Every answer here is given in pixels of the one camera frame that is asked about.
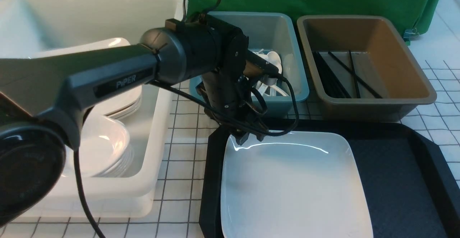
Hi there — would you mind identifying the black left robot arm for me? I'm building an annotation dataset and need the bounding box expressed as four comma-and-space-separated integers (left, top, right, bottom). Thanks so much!
1, 13, 280, 226

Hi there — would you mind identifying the tan plastic chopstick bin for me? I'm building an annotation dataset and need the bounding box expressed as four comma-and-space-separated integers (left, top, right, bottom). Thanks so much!
297, 15, 437, 122

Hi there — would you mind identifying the pile of white soup spoons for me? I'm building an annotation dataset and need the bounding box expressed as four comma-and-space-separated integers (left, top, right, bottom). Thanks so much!
252, 49, 289, 97

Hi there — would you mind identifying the large white square plate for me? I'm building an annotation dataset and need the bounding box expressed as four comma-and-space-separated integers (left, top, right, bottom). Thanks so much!
220, 131, 374, 238

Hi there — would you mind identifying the stack of white square plates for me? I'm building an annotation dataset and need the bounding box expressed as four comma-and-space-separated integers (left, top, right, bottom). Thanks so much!
30, 38, 142, 118

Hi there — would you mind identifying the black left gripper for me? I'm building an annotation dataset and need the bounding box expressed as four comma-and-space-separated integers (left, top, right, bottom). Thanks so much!
200, 46, 269, 145

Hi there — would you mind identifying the teal plastic spoon bin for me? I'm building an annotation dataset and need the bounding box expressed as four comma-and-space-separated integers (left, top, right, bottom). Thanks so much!
189, 12, 309, 118

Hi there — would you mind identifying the pile of black chopsticks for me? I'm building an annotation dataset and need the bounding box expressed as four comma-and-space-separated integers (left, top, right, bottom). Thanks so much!
312, 50, 383, 99

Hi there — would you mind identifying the black cable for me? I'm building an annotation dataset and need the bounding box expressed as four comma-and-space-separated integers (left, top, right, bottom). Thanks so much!
74, 0, 299, 238

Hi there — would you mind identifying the stack of small white bowls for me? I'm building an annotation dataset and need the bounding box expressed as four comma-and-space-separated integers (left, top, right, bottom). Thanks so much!
79, 114, 134, 178

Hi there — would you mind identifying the silver binder clip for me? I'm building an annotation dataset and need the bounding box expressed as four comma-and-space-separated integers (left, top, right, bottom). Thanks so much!
402, 28, 420, 42

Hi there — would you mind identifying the black plastic serving tray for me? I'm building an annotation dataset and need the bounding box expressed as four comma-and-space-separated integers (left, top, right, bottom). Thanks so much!
198, 120, 459, 238

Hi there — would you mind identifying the large white plastic tub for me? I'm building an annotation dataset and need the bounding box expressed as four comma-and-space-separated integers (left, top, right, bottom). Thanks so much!
1, 0, 183, 219

